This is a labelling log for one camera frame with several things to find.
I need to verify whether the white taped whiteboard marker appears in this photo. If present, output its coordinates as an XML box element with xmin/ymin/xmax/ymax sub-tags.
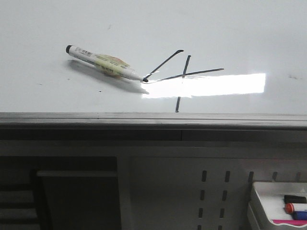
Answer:
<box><xmin>66</xmin><ymin>45</ymin><xmax>148</xmax><ymax>82</ymax></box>

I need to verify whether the grey perforated metal panel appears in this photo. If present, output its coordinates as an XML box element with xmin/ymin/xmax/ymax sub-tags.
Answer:
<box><xmin>117</xmin><ymin>143</ymin><xmax>307</xmax><ymax>230</ymax></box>

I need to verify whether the dark cabinet panel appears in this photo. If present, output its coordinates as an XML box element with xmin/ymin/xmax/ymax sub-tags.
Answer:
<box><xmin>31</xmin><ymin>170</ymin><xmax>121</xmax><ymax>230</ymax></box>

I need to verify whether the white plastic marker tray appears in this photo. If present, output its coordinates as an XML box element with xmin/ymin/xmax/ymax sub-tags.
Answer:
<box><xmin>248</xmin><ymin>182</ymin><xmax>307</xmax><ymax>230</ymax></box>

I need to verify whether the red capped white marker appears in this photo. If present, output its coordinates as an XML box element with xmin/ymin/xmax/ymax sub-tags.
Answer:
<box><xmin>284</xmin><ymin>203</ymin><xmax>307</xmax><ymax>214</ymax></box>

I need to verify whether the blue capped marker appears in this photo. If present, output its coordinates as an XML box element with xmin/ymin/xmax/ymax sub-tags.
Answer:
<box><xmin>292</xmin><ymin>211</ymin><xmax>307</xmax><ymax>220</ymax></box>

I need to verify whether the pink highlighter marker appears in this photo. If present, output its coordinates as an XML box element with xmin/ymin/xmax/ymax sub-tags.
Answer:
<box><xmin>272</xmin><ymin>219</ymin><xmax>307</xmax><ymax>226</ymax></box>

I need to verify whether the white whiteboard with frame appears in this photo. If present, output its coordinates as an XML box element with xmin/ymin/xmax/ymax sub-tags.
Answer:
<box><xmin>0</xmin><ymin>0</ymin><xmax>307</xmax><ymax>129</ymax></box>

